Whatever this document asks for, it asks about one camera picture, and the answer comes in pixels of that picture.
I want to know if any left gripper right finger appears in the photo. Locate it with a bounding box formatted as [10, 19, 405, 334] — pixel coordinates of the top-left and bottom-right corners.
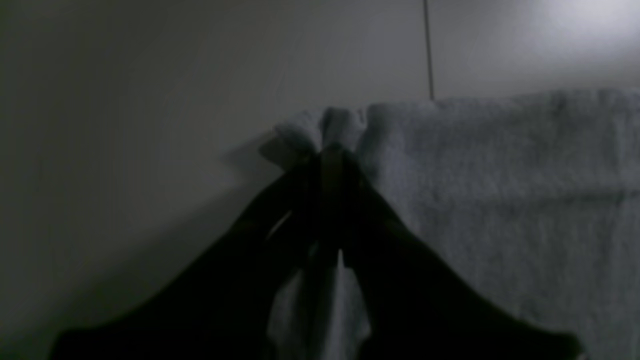
[342, 152, 585, 360]

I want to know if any grey T-shirt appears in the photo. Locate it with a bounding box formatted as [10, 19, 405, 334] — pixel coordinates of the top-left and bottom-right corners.
[274, 88, 639, 360]

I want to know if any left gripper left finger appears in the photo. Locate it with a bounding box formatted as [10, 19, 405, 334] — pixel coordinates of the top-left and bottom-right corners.
[49, 150, 341, 360]

